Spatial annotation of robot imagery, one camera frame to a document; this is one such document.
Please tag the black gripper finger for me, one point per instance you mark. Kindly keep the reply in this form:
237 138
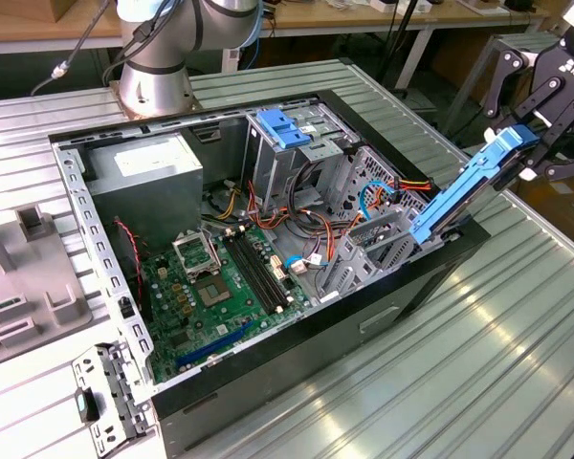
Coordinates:
564 122
501 85

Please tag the hard disk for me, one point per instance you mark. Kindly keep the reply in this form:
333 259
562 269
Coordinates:
452 203

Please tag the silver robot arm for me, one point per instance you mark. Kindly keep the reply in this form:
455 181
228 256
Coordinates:
148 81

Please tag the metal disk bay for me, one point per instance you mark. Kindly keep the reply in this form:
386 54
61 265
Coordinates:
356 260

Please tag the brown cardboard floor box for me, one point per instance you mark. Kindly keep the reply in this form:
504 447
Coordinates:
555 205

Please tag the wooden desk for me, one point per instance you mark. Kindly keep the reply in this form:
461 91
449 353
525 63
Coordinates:
315 19

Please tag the blue drive cage latch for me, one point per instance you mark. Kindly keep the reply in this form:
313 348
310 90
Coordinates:
280 129

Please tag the metal optical drive cage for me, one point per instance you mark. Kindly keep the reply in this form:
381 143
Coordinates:
272 167

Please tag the black RAM slot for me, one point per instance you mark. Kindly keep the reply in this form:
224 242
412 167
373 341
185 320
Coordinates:
263 268
249 276

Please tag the black open PC case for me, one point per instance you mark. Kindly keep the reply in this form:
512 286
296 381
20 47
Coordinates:
315 344

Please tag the CPU socket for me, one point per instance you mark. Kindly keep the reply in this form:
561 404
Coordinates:
213 291

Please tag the grey power supply unit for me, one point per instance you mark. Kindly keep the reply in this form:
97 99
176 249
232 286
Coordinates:
148 191

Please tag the green motherboard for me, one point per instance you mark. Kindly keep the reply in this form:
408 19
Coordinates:
205 330

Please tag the blue expansion slot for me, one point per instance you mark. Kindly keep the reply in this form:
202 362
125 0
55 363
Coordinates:
215 345

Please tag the grey parts rack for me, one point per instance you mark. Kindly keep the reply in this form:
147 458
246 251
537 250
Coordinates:
33 272

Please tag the metal card retention bracket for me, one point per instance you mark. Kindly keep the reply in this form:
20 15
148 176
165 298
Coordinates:
117 397

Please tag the black blue bracket latch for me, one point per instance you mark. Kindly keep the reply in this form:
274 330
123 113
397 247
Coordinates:
82 404

